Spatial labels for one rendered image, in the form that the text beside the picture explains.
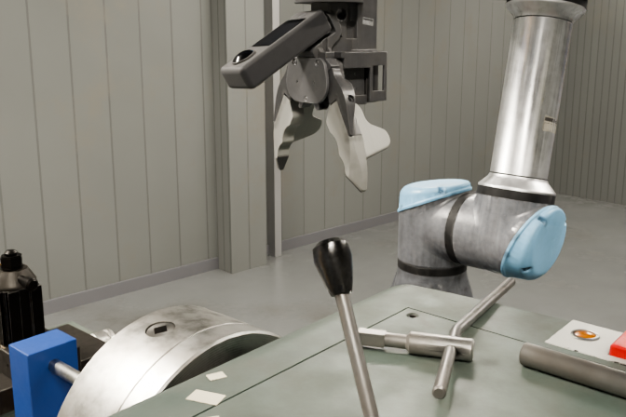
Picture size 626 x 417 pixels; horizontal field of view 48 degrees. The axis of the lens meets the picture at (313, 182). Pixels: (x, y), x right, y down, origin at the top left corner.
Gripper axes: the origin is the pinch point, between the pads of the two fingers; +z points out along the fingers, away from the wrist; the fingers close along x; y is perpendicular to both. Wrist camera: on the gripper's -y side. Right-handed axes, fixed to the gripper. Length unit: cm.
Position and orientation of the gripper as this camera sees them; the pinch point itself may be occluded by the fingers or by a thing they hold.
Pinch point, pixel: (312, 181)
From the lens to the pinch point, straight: 75.6
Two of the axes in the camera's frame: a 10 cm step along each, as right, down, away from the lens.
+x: -5.8, -1.6, 7.9
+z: 0.0, 9.8, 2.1
